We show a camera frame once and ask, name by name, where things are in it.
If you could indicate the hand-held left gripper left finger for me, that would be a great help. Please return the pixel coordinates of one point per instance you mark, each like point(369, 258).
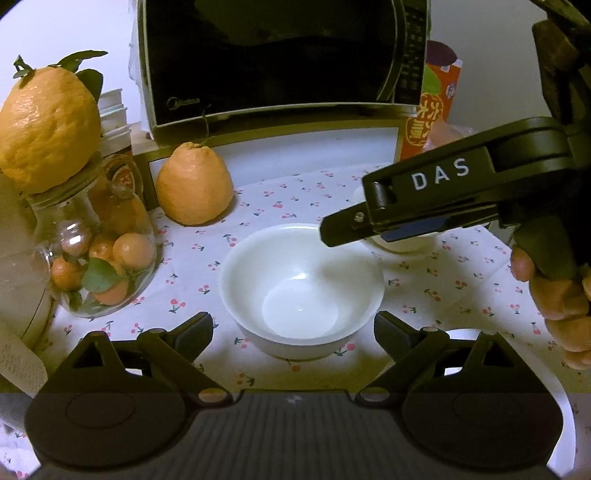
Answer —
point(202, 325)

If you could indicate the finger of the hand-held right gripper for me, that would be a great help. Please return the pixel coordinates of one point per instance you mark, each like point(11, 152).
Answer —
point(411, 230)
point(344, 227)

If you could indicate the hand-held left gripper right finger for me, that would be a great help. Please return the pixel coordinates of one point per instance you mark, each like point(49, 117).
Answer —
point(384, 326)

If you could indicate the small cream bowl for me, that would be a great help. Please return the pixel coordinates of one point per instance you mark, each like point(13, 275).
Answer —
point(404, 245)

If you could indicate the white bowl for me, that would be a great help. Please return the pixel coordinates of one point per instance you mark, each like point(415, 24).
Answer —
point(295, 286)

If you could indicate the person's right hand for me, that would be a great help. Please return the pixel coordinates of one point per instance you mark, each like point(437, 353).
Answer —
point(565, 309)

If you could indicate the cherry print tablecloth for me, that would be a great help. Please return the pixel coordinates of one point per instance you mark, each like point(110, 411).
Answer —
point(429, 288)

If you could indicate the plastic bag of snacks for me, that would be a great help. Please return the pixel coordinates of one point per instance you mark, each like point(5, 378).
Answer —
point(445, 134)

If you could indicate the pile of small oranges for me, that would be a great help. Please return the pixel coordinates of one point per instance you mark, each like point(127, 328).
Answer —
point(131, 251)

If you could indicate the white gold-edged stand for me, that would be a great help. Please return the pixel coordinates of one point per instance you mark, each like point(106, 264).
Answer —
point(277, 143)

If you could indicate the orange juice carton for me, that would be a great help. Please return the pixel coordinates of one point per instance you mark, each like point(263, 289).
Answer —
point(436, 97)

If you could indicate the pear-shaped orange citrus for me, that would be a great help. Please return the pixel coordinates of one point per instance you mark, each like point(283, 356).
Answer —
point(194, 189)

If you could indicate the clear glass jar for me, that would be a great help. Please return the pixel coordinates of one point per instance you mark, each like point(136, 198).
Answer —
point(92, 217)

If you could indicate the jar with orange label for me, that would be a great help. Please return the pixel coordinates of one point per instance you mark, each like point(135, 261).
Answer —
point(121, 177)

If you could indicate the black microwave oven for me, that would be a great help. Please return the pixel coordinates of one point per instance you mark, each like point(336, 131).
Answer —
point(277, 60)

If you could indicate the stack of white containers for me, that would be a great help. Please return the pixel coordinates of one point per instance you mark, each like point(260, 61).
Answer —
point(113, 120)

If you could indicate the large citrus with leaves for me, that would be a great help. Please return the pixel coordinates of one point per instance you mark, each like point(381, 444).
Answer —
point(46, 134)

